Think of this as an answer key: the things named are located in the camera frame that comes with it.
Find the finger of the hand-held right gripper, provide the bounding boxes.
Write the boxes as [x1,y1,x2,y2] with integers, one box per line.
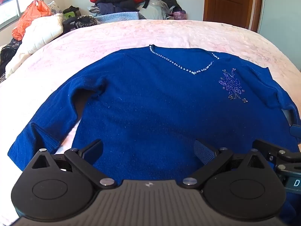
[253,139,301,164]
[290,124,301,144]

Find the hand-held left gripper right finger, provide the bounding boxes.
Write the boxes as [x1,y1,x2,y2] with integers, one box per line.
[182,139,267,190]

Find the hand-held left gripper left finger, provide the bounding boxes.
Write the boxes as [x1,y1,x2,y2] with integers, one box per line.
[32,139,116,190]

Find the blue beaded sweater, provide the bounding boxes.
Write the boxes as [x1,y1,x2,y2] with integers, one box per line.
[8,44,301,226]

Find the dark patterned clothes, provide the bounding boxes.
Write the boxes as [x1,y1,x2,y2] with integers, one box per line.
[0,38,22,83]

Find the pink bedspread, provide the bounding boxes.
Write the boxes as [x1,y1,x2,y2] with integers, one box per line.
[0,19,301,226]

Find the white quilted jacket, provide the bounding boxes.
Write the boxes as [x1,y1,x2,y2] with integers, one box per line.
[5,13,64,79]

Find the leopard print cloth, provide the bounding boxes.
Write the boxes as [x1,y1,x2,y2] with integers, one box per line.
[75,15,98,30]

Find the light blue quilted blanket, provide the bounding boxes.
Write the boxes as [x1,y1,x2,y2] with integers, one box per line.
[96,12,147,24]

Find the purple bag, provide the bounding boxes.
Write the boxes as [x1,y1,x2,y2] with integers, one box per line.
[173,9,188,21]

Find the green and black bag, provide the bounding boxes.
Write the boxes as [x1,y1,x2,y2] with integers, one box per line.
[62,6,81,21]

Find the checkered cloth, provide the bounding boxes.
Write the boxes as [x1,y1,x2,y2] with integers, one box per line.
[87,6,100,17]

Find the navy garment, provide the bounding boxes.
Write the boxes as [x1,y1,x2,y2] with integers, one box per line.
[96,2,140,15]

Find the brown wooden door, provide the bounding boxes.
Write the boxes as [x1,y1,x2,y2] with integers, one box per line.
[203,0,264,31]

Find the grey garment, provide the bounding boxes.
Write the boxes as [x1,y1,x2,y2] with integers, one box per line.
[141,5,168,21]

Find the floral grey pillow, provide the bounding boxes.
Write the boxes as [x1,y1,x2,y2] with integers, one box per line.
[46,1,63,15]

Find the orange plastic bag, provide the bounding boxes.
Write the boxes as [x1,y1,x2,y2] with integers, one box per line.
[12,0,51,41]

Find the clear plastic bag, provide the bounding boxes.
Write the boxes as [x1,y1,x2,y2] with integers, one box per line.
[148,0,175,15]

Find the black jacket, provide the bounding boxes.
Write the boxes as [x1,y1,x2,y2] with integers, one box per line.
[158,0,183,12]

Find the window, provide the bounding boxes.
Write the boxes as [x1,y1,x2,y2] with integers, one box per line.
[0,0,44,30]

